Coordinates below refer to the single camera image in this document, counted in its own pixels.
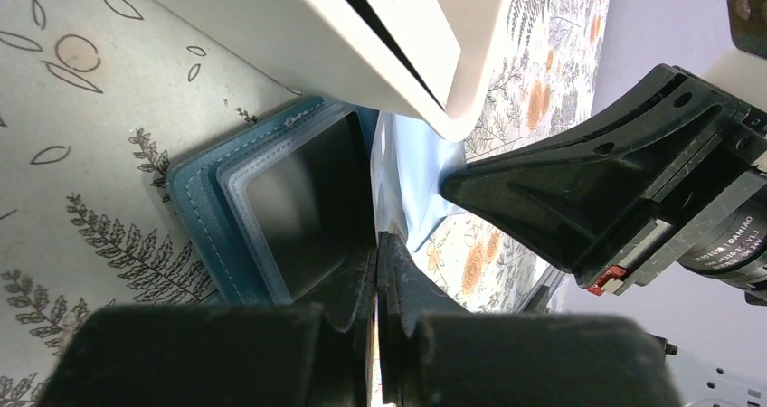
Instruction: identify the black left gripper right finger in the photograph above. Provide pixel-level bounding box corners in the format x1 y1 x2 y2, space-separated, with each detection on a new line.
377 232 680 406

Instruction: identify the white rectangular plastic tray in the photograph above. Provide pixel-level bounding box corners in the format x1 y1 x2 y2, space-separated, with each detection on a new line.
155 0 510 141

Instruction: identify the blue leather card holder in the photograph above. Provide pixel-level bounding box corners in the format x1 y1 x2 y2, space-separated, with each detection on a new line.
167 97 466 304

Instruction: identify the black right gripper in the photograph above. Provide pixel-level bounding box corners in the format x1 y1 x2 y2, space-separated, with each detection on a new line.
440 64 766 295

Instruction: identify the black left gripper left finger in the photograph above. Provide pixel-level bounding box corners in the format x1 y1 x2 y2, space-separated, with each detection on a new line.
39 240 378 406

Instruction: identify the floral patterned table mat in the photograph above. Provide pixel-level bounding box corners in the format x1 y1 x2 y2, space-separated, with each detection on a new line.
1 0 610 406

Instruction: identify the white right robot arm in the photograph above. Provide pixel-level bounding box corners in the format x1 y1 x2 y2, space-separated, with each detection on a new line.
440 0 766 406

